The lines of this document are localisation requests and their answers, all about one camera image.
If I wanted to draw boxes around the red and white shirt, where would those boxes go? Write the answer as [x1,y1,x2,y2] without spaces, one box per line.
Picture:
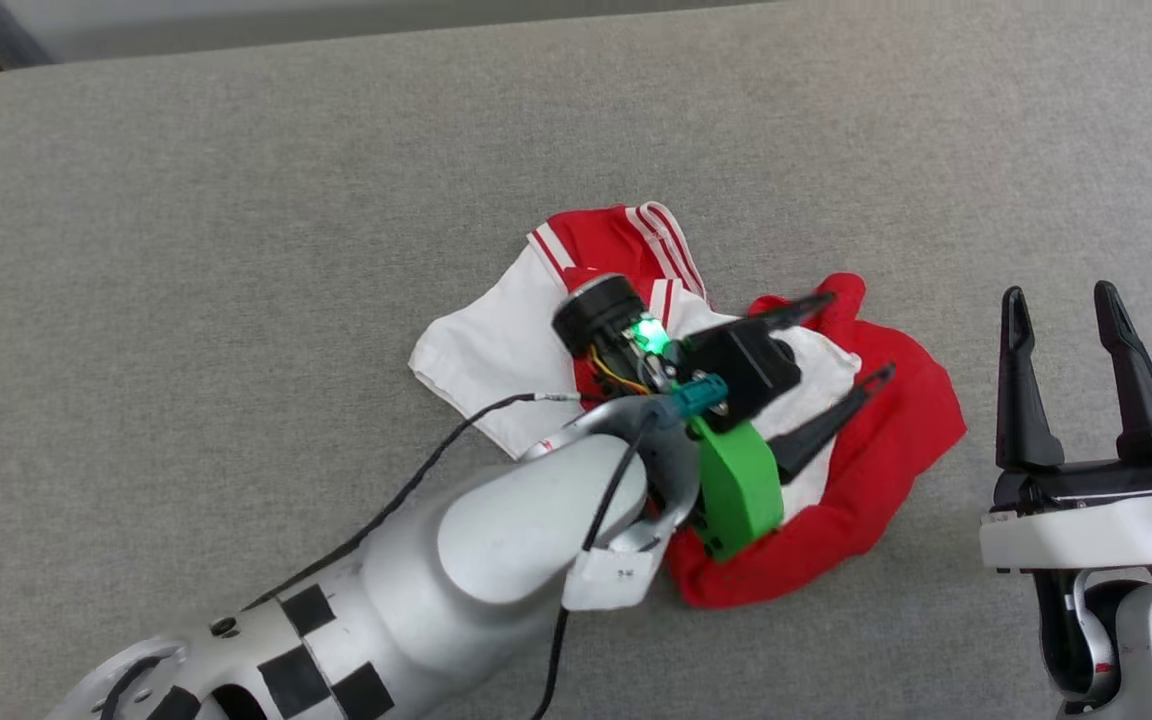
[408,201,968,610]

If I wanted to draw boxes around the white cable tag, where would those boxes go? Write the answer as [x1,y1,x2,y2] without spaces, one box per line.
[561,545,667,613]

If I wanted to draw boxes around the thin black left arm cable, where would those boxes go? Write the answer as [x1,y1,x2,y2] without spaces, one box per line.
[241,392,582,611]

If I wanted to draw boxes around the black cable with teal plug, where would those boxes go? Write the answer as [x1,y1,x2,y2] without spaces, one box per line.
[531,373,729,720]

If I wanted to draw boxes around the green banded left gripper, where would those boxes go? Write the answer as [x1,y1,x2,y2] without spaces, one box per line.
[551,273,899,563]

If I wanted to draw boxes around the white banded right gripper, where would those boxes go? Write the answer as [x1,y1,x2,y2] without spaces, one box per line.
[979,280,1152,576]

